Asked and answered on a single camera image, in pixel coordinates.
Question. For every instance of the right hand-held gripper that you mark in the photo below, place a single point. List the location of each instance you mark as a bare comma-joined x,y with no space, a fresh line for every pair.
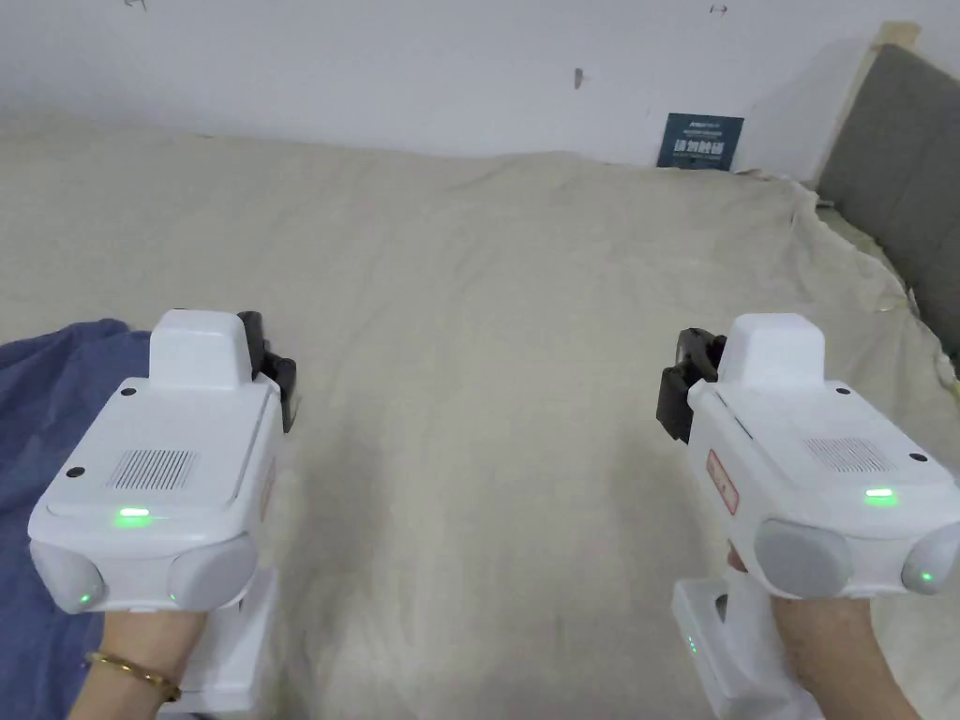
810,480

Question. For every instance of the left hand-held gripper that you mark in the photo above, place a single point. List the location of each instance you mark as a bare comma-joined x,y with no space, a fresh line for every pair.
172,465

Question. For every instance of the person's left forearm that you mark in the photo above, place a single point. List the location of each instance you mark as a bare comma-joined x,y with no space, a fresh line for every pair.
120,697

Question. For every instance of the person's left hand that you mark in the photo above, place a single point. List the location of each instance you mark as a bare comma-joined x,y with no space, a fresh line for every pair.
146,637

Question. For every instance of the person's right hand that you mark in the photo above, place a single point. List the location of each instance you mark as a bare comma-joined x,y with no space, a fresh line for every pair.
840,660

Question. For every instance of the blue garment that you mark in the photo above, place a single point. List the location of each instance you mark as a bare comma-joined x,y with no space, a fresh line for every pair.
37,405

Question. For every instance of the grey padded headboard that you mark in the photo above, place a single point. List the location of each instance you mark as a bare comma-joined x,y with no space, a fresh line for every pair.
900,165

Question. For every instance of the bed with beige sheet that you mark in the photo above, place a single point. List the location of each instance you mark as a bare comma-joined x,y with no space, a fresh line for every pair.
480,315

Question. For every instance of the dark blue sign card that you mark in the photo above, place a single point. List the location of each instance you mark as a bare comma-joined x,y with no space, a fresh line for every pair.
699,141

